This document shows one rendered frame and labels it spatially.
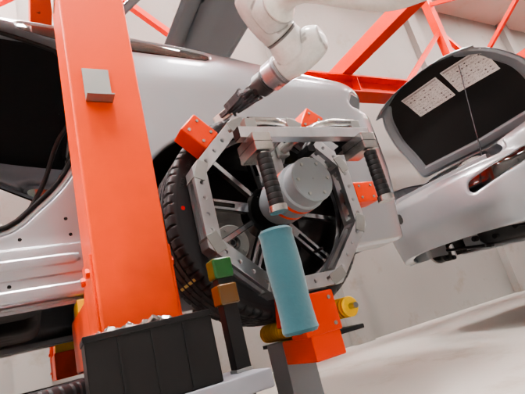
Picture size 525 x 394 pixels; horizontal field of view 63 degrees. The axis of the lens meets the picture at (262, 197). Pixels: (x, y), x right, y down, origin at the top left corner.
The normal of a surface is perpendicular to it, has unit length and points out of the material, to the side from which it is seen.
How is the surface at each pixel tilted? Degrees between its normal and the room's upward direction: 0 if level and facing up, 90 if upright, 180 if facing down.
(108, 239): 90
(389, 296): 90
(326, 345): 90
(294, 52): 134
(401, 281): 90
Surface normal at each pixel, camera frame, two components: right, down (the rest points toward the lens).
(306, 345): -0.86, 0.07
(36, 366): 0.45, -0.37
